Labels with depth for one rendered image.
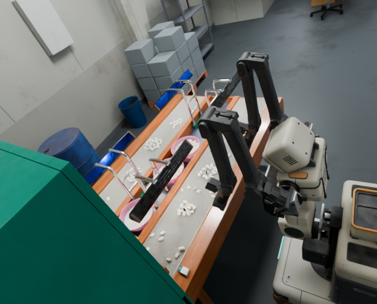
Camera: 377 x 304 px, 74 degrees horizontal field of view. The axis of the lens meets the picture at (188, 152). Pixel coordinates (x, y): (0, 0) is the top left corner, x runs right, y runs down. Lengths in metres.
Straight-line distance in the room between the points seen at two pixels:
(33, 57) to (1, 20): 0.45
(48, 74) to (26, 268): 3.25
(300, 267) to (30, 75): 3.46
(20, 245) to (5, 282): 0.08
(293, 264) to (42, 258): 1.61
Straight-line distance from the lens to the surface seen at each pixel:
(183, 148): 1.64
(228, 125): 0.85
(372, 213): 1.48
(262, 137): 2.06
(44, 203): 0.69
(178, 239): 1.67
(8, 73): 3.61
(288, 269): 1.97
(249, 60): 1.20
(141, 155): 2.37
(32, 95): 3.69
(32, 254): 0.73
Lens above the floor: 2.11
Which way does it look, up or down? 40 degrees down
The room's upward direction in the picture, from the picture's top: 23 degrees counter-clockwise
